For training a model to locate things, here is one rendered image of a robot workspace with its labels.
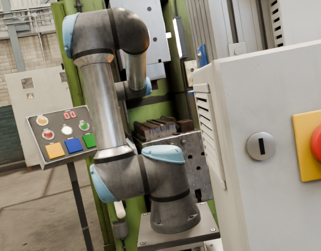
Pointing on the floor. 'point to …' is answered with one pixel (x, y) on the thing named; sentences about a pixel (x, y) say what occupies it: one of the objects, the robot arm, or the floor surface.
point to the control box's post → (79, 205)
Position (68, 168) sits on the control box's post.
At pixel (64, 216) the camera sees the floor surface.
